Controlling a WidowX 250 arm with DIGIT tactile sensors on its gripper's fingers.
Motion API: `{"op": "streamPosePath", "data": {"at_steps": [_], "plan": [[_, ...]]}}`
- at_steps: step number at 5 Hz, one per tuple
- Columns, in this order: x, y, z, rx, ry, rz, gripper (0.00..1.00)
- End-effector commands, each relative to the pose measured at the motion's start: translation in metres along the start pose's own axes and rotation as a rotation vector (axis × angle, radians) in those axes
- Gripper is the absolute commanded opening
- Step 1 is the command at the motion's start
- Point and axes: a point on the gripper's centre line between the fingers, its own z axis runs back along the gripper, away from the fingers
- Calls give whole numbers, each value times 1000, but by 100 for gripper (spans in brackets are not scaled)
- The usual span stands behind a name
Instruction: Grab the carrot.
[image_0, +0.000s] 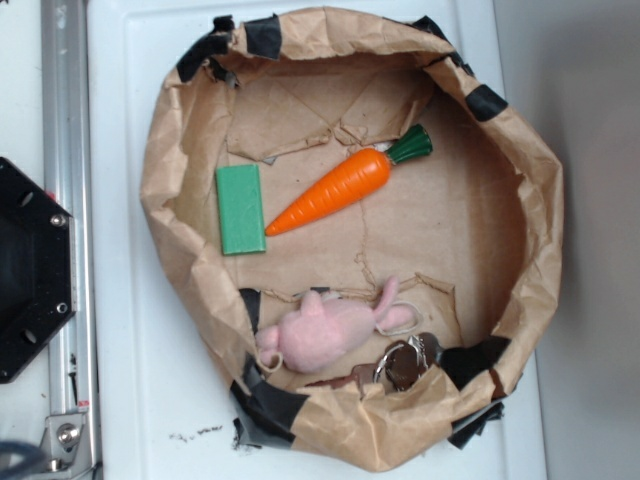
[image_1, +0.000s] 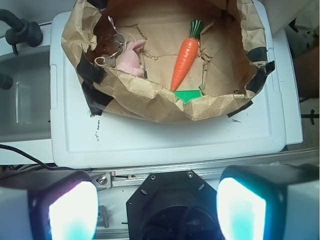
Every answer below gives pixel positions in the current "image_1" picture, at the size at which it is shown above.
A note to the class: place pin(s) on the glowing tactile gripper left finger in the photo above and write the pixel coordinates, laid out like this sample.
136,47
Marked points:
48,205

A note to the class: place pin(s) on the crumpled brown paper bag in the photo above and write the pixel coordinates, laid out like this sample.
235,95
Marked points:
230,68

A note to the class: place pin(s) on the white plastic bin lid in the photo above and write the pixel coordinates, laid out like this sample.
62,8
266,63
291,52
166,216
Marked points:
81,141

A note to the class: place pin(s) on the aluminium extrusion rail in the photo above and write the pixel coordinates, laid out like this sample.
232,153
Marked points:
208,170

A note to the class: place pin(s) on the orange plastic toy carrot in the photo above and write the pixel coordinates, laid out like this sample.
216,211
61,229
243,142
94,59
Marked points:
187,54

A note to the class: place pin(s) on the black faucet fixture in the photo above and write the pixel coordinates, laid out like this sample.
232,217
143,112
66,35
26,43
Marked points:
20,31

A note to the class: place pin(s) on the black octagonal mount plate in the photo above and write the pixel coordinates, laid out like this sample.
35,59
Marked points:
177,205

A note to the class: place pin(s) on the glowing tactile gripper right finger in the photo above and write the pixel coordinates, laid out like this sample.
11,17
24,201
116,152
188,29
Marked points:
269,202

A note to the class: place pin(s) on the green plastic piece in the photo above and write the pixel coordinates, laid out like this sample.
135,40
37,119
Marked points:
186,95

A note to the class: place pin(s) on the pink plush toy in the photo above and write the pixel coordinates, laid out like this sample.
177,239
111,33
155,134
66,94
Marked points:
129,62

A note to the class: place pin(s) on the clear plastic container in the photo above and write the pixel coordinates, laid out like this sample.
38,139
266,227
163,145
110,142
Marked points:
32,102

